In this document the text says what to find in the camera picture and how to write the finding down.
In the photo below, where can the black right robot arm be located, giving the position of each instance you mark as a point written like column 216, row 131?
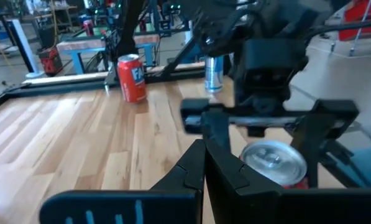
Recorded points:
column 129, row 25

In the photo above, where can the blue silver slim can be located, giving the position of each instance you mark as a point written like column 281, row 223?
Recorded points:
column 214, row 77

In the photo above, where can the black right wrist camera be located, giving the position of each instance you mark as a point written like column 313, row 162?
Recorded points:
column 272, row 62

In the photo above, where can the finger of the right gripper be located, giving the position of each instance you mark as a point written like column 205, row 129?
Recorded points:
column 216, row 130
column 314, row 140

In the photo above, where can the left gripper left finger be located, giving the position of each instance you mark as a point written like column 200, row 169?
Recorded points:
column 172, row 205

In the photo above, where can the red black tool case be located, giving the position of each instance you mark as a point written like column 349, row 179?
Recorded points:
column 50, row 62

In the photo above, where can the blue frame workbench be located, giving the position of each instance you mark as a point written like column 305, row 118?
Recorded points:
column 79, row 46

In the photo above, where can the white floor stand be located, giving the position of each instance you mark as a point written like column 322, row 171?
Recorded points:
column 23, row 46

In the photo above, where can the red strawberry Fanta can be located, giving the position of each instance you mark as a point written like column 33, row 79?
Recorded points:
column 272, row 161
column 130, row 84

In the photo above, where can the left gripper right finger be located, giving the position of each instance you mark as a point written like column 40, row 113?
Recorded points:
column 250, row 205

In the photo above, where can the red panel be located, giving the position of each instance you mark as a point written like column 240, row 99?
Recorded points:
column 362, row 15

